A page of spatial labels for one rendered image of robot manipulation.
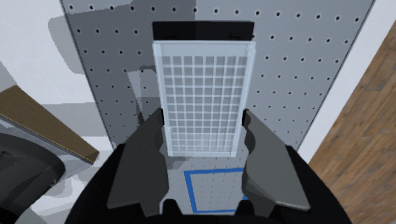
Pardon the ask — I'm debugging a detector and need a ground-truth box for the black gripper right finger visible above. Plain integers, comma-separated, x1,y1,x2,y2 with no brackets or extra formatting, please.
241,108,352,224

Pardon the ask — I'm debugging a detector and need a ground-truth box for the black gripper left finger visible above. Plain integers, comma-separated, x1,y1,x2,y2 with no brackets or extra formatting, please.
64,108,169,224

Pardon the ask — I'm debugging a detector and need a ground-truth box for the blue tape outline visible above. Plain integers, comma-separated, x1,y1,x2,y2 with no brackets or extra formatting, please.
184,168,244,213

